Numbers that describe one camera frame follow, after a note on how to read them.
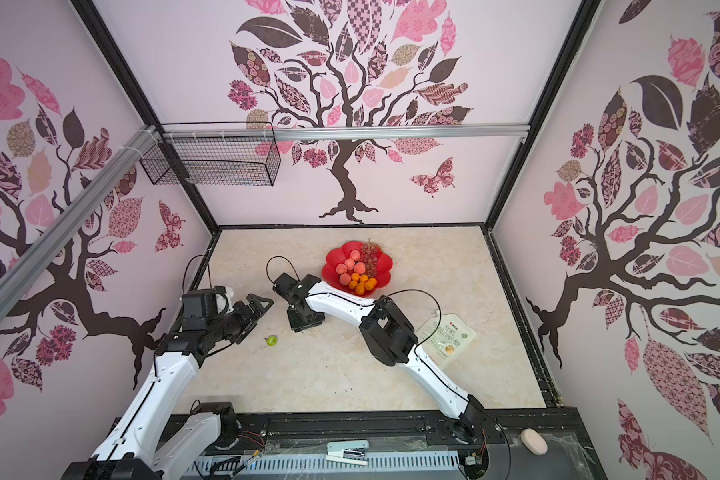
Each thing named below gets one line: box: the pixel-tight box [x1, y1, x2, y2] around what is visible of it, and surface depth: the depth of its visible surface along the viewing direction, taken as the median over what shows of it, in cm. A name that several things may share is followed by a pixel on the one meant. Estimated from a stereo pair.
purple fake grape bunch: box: [361, 238, 383, 278], surface depth 108 cm
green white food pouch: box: [415, 313, 477, 370], surface depth 91 cm
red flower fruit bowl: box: [322, 240, 393, 297], surface depth 106 cm
